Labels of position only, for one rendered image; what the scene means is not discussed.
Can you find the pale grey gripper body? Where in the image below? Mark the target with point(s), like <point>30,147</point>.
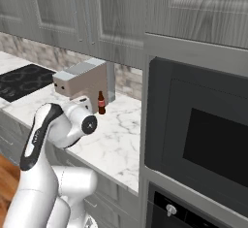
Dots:
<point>88,83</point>

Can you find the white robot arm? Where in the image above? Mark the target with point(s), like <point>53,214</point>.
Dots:
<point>38,186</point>

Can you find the brown cola bottle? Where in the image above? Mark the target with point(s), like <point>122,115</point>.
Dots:
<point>101,104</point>

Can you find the black hob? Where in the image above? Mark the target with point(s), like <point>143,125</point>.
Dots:
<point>22,81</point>

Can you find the grey tall appliance cabinet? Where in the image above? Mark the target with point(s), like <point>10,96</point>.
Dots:
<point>193,52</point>

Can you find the black built-in microwave oven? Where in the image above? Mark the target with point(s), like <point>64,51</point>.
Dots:
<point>200,135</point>

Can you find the grey cupboard above microwave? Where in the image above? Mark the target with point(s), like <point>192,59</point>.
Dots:
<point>203,8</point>

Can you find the silver oven knob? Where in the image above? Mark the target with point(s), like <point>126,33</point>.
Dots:
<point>171,209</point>

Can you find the grey wall cupboard door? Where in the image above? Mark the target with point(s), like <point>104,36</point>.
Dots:
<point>13,5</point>
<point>119,18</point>
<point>58,8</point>

